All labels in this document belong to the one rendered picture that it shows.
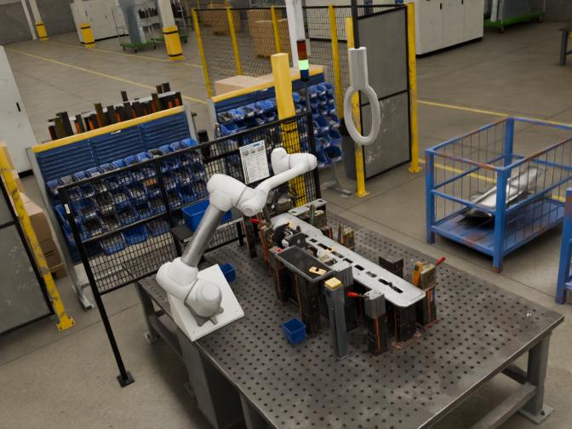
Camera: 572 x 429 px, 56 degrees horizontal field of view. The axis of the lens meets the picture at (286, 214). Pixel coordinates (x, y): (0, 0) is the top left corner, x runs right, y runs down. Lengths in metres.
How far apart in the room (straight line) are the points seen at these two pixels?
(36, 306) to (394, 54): 4.46
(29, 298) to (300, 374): 2.78
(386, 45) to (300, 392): 4.37
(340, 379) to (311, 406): 0.22
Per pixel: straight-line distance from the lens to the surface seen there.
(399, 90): 6.51
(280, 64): 4.00
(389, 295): 2.82
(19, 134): 9.47
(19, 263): 4.81
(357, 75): 0.57
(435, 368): 2.86
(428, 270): 2.91
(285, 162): 3.36
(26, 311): 5.01
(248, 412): 3.06
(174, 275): 3.05
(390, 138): 6.55
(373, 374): 2.82
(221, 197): 2.89
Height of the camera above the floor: 2.62
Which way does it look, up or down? 25 degrees down
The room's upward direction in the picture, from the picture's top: 8 degrees counter-clockwise
